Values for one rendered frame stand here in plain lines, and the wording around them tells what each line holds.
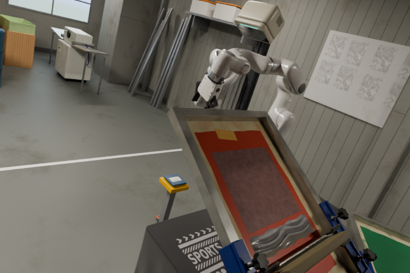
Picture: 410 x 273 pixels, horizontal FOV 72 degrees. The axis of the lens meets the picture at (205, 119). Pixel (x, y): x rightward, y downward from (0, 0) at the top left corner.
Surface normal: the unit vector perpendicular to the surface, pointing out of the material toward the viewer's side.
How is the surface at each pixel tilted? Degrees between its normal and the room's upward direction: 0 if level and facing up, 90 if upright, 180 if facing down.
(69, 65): 90
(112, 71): 90
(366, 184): 90
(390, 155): 90
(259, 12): 63
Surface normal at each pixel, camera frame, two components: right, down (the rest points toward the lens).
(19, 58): 0.69, 0.40
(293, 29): -0.70, 0.00
